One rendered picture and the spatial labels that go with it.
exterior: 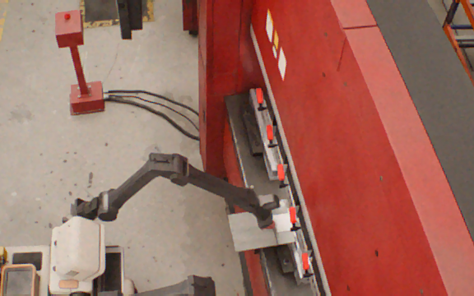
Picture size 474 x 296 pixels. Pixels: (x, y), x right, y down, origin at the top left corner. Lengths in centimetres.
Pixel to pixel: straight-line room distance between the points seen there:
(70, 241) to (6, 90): 251
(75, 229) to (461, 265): 145
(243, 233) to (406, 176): 142
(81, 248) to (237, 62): 131
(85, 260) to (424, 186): 132
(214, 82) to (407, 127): 184
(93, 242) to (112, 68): 246
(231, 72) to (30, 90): 192
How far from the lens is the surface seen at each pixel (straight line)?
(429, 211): 131
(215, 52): 296
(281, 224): 269
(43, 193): 404
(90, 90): 429
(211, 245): 373
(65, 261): 226
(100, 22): 491
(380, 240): 158
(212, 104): 326
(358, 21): 161
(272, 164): 288
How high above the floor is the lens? 338
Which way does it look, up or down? 56 degrees down
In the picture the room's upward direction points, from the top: 5 degrees clockwise
